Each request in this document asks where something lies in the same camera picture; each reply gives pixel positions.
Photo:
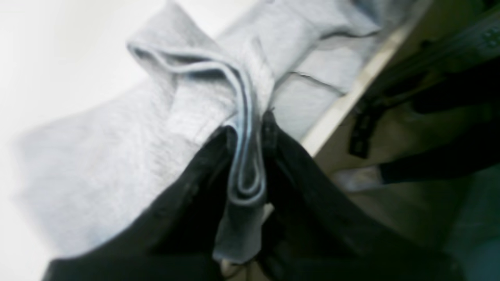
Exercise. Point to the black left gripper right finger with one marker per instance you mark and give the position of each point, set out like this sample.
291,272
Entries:
315,233

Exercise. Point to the grey t-shirt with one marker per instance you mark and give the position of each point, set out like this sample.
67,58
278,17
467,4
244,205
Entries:
89,175

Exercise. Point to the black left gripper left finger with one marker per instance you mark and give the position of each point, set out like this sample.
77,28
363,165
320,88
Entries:
173,238

